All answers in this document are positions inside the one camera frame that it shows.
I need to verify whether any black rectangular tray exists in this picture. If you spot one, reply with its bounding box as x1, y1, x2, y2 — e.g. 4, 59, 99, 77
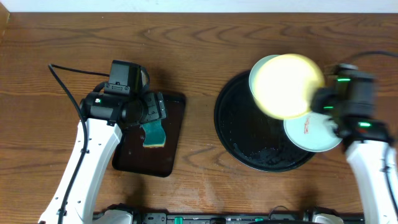
112, 92, 186, 177

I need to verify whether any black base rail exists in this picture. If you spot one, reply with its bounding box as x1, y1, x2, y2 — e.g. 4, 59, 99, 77
93, 203, 365, 224

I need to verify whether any light green plate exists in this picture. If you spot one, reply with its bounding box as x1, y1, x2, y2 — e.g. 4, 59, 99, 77
249, 55, 278, 96
284, 112, 341, 152

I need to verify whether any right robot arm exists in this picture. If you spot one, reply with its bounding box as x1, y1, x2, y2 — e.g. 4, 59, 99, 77
311, 70, 397, 223

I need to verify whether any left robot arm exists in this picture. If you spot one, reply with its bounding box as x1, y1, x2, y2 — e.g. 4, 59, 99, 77
39, 91, 167, 223

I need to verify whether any green yellow sponge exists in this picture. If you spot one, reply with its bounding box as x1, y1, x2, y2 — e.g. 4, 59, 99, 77
142, 120, 166, 148

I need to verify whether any yellow plate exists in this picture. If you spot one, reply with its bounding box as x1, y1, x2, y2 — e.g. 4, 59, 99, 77
252, 54, 325, 120

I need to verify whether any black round tray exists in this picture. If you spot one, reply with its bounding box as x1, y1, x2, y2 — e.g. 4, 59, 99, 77
214, 70, 315, 172

